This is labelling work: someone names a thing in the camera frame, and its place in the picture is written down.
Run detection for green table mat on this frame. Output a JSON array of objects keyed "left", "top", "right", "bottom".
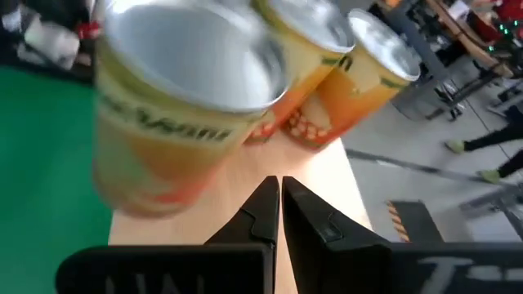
[{"left": 0, "top": 65, "right": 114, "bottom": 294}]

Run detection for pale green Pears can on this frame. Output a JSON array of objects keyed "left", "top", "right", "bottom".
[{"left": 92, "top": 0, "right": 289, "bottom": 218}]

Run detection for black mat orange striped edge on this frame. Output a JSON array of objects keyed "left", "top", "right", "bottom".
[{"left": 386, "top": 198, "right": 445, "bottom": 245}]

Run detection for tall orange Corn can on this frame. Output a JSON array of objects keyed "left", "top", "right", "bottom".
[
  {"left": 244, "top": 0, "right": 356, "bottom": 146},
  {"left": 281, "top": 7, "right": 422, "bottom": 153}
]

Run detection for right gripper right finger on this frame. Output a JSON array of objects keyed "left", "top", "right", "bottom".
[{"left": 281, "top": 176, "right": 523, "bottom": 294}]

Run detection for person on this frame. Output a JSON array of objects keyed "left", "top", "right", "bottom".
[{"left": 444, "top": 104, "right": 523, "bottom": 185}]

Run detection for wooden shelf black metal frame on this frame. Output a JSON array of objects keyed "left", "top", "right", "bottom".
[{"left": 108, "top": 130, "right": 373, "bottom": 294}]

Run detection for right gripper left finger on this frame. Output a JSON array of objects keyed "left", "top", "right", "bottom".
[{"left": 55, "top": 175, "right": 281, "bottom": 294}]

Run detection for wooden desk black legs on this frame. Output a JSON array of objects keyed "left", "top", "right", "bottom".
[{"left": 378, "top": 0, "right": 518, "bottom": 123}]

